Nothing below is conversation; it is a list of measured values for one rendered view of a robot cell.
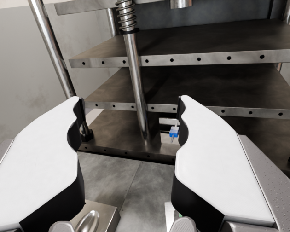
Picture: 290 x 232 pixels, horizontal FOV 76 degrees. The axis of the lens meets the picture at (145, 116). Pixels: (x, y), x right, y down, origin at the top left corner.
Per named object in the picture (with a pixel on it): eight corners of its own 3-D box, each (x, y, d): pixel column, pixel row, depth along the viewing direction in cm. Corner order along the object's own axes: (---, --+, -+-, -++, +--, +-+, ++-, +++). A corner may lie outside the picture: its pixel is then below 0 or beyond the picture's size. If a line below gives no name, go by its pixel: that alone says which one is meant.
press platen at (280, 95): (304, 120, 79) (308, 110, 76) (84, 108, 114) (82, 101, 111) (266, 63, 137) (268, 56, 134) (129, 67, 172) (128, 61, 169)
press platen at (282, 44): (327, 61, 65) (333, 46, 63) (71, 68, 100) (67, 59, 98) (275, 26, 123) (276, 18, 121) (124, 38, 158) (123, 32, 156)
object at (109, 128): (320, 184, 82) (325, 175, 79) (75, 149, 123) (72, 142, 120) (273, 96, 148) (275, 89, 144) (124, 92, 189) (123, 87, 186)
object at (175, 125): (210, 147, 100) (211, 121, 91) (161, 142, 109) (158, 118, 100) (211, 102, 140) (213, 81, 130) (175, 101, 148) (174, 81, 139)
